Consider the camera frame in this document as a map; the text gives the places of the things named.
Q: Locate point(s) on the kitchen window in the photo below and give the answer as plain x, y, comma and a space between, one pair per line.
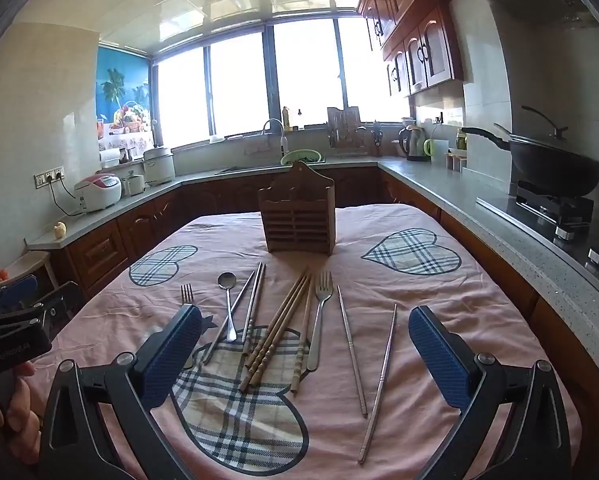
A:
239, 85

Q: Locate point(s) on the wooden base cabinets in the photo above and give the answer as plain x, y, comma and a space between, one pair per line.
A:
99, 255

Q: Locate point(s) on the black wok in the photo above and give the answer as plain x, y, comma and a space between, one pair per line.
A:
554, 175

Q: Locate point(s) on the person's left hand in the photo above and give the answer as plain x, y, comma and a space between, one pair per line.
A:
18, 415

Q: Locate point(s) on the electric kettle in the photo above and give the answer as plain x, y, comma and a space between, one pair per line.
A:
413, 142

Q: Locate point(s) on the wooden wall cabinets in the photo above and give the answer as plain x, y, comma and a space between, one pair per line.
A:
429, 55

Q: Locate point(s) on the yellow duck toy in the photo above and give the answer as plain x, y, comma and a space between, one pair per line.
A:
59, 230

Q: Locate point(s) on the small white dish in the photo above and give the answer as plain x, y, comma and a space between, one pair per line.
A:
217, 138

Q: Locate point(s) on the large white cooker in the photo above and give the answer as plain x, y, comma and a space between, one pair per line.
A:
158, 166

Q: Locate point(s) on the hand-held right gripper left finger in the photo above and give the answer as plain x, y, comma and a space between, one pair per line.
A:
172, 355

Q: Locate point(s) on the yellow oil bottle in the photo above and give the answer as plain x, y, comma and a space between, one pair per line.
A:
286, 120

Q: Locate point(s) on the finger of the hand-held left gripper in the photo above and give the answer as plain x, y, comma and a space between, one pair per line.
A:
14, 290
62, 305

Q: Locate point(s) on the kitchen sink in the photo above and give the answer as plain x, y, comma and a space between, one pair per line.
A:
249, 168

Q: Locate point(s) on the wall socket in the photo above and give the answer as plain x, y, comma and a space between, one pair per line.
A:
439, 119

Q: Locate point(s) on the small metal fork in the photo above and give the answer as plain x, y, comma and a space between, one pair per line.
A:
187, 294

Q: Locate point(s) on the gas stove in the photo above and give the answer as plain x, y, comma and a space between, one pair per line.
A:
544, 210

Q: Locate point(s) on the metal chopstick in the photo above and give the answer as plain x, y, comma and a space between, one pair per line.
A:
351, 350
377, 385
244, 289
260, 290
254, 300

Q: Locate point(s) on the small white pot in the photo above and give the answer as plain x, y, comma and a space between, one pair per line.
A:
133, 184

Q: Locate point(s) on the pink heart-print tablecloth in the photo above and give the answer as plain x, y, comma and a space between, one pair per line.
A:
219, 235

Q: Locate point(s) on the sink faucet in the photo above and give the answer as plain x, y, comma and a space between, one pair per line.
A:
282, 142

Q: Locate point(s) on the dish rack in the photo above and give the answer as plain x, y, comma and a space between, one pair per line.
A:
349, 139

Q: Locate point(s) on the wooden utensil holder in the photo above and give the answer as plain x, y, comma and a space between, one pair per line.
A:
299, 220

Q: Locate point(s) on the red white rice cooker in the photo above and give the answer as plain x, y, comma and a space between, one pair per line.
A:
97, 192

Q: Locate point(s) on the beige stool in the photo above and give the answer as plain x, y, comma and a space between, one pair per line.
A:
29, 262

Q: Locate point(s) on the tropical fruit wall poster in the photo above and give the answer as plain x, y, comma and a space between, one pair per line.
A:
124, 95

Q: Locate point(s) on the black wok lid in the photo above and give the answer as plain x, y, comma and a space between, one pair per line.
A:
539, 146

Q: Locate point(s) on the paper towel roll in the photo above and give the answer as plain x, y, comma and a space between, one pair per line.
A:
110, 157

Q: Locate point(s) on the condiment bottle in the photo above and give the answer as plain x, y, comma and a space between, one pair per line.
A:
460, 139

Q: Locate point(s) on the metal spoon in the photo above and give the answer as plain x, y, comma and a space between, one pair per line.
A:
227, 280

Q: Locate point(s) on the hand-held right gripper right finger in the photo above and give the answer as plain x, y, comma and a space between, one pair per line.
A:
439, 355

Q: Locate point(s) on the wall power strip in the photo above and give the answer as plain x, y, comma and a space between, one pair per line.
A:
49, 177

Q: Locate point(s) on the large metal fork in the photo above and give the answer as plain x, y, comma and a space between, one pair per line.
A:
313, 355

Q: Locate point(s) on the green colander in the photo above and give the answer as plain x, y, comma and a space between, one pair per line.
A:
301, 157

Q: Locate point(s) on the wooden cutting board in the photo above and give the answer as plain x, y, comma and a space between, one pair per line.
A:
342, 117

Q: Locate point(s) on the spice jar set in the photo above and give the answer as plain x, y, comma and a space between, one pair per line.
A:
456, 161

